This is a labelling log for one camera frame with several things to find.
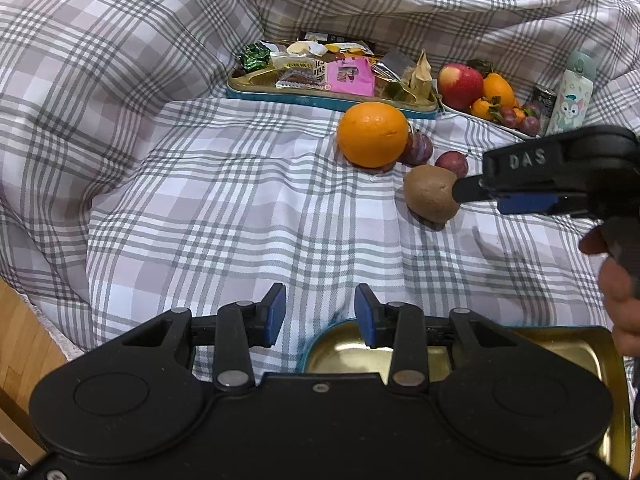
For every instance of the dark drink can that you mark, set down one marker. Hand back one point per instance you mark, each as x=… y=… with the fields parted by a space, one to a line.
x=542 y=100

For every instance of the green cat print bottle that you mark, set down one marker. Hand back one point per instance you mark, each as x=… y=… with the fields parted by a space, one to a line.
x=567 y=100

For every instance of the pale green plate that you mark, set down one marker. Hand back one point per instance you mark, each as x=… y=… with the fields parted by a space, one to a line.
x=500 y=130

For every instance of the gold tin tray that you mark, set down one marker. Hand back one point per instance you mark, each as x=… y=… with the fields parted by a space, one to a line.
x=340 y=355

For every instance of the black snack packet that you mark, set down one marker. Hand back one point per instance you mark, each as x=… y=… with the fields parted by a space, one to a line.
x=320 y=36

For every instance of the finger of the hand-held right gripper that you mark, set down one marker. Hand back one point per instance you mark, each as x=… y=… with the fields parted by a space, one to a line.
x=525 y=204
x=472 y=190

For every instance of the clear yellow-label snack packet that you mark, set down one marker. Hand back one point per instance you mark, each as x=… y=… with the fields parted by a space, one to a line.
x=295 y=65

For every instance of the person's right hand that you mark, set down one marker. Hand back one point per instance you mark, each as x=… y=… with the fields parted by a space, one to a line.
x=622 y=305

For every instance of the blue-rimmed snack tin tray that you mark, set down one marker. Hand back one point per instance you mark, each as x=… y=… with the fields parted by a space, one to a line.
x=300 y=101

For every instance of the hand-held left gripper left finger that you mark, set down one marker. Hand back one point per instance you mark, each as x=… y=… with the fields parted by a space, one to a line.
x=275 y=310

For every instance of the brown kiwi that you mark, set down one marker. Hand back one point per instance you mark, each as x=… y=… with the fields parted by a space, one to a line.
x=430 y=194

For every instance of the pink snack packet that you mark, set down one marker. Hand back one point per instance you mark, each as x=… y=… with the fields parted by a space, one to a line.
x=350 y=76

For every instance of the grey plaid blanket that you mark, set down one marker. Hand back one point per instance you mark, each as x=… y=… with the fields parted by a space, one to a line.
x=175 y=185

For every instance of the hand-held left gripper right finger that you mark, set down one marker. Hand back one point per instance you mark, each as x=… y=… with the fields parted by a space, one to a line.
x=365 y=315

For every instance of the tan paper pouch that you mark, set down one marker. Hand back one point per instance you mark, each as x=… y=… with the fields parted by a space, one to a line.
x=422 y=72

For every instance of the pear-shaped orange with leaves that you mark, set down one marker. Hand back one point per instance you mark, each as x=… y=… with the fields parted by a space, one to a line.
x=498 y=89

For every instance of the silver foil pouch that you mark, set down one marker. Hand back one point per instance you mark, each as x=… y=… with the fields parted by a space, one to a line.
x=397 y=62

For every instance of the large round orange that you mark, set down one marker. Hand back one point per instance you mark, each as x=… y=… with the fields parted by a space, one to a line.
x=372 y=135

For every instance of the purple plum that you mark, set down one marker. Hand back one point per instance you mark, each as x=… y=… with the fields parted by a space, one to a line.
x=532 y=108
x=510 y=117
x=451 y=161
x=417 y=147
x=530 y=125

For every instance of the green foil candy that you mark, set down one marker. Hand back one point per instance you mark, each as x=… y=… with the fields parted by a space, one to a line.
x=255 y=56

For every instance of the yellow snack packet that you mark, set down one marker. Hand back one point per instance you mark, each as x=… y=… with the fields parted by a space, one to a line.
x=350 y=50

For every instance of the mandarin with leaves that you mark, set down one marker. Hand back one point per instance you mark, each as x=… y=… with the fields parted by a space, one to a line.
x=482 y=107
x=518 y=112

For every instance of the white lace bed sheet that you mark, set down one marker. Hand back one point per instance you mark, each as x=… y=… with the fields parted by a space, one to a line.
x=67 y=345

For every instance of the cream snack packet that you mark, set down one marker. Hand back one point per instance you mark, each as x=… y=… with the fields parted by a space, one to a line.
x=305 y=47

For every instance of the red apple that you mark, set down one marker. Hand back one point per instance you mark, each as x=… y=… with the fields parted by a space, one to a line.
x=460 y=85

